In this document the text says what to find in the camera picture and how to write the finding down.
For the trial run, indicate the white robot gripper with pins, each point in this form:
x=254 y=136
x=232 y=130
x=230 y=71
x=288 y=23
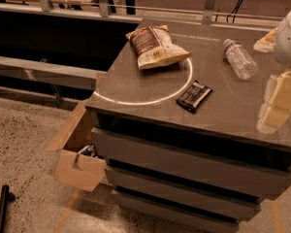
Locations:
x=289 y=41

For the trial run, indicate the clear plastic water bottle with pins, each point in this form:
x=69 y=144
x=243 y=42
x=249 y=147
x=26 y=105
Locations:
x=240 y=60

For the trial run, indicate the black rxbar chocolate wrapper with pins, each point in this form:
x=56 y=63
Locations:
x=193 y=96

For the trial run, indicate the brown and white chip bag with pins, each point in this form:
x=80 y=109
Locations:
x=155 y=48

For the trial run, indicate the open cardboard box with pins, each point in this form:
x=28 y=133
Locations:
x=77 y=166

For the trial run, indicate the grey metal bench beam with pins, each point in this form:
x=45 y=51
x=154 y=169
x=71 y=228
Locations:
x=43 y=72

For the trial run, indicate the black pole on floor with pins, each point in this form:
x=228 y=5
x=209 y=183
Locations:
x=5 y=198

